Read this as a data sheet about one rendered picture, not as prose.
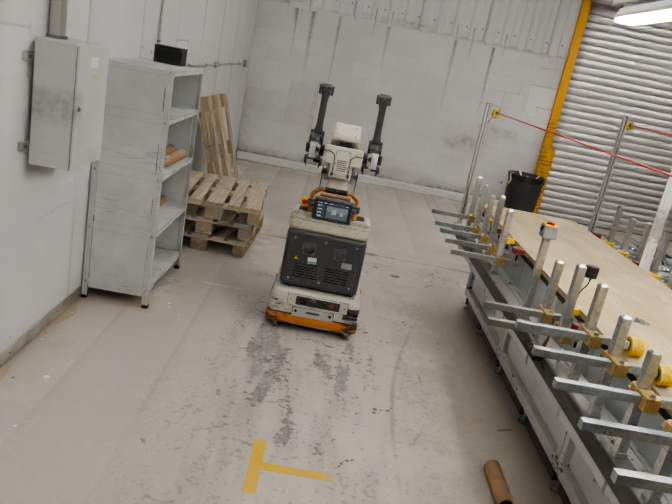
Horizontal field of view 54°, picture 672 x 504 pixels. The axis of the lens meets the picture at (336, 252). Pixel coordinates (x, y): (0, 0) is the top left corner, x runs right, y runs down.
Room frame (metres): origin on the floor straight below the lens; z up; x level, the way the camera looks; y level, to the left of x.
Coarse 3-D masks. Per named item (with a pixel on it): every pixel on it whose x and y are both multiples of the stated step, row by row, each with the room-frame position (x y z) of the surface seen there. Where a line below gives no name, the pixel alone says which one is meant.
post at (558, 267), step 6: (558, 264) 3.02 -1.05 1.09; (552, 270) 3.05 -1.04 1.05; (558, 270) 3.02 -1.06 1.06; (552, 276) 3.03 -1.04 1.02; (558, 276) 3.02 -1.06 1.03; (552, 282) 3.02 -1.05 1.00; (558, 282) 3.02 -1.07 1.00; (552, 288) 3.02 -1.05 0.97; (546, 294) 3.04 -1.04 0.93; (552, 294) 3.02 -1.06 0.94; (546, 300) 3.02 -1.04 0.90; (552, 300) 3.02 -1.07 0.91; (546, 306) 3.02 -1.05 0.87; (540, 318) 3.02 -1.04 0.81
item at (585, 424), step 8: (584, 424) 1.72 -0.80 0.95; (592, 424) 1.72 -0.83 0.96; (600, 424) 1.72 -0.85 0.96; (608, 424) 1.73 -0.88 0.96; (616, 424) 1.74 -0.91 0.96; (624, 424) 1.75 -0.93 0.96; (592, 432) 1.72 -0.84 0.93; (600, 432) 1.72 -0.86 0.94; (608, 432) 1.72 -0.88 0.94; (616, 432) 1.72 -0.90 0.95; (624, 432) 1.72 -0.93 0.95; (632, 432) 1.73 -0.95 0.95; (640, 432) 1.73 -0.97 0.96; (648, 432) 1.73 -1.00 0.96; (656, 432) 1.74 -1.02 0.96; (664, 432) 1.75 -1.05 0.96; (640, 440) 1.73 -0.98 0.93; (648, 440) 1.73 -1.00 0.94; (656, 440) 1.73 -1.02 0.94; (664, 440) 1.73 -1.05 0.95
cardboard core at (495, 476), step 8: (488, 464) 2.85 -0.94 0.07; (496, 464) 2.84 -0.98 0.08; (488, 472) 2.80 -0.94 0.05; (496, 472) 2.77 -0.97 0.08; (488, 480) 2.77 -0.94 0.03; (496, 480) 2.71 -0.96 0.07; (504, 480) 2.72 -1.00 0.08; (496, 488) 2.66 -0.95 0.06; (504, 488) 2.65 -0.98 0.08; (496, 496) 2.62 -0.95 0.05; (504, 496) 2.59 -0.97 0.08
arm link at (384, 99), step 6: (384, 96) 4.87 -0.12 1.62; (384, 102) 4.81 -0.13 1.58; (384, 108) 4.80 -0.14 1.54; (378, 114) 4.80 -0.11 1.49; (384, 114) 4.80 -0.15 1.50; (378, 120) 4.79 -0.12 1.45; (378, 126) 4.78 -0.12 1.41; (378, 132) 4.78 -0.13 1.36; (378, 138) 4.77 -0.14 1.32; (378, 150) 4.75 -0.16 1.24
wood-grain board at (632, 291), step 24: (504, 216) 5.00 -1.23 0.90; (528, 216) 5.21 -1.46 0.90; (528, 240) 4.30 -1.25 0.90; (552, 240) 4.46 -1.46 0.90; (576, 240) 4.63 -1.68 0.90; (600, 240) 4.80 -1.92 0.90; (552, 264) 3.77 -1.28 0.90; (576, 264) 3.89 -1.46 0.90; (600, 264) 4.02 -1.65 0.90; (624, 264) 4.16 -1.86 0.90; (624, 288) 3.55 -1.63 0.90; (648, 288) 3.65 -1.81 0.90; (624, 312) 3.09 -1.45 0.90; (648, 312) 3.17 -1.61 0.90; (648, 336) 2.79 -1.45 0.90; (624, 360) 2.47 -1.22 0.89
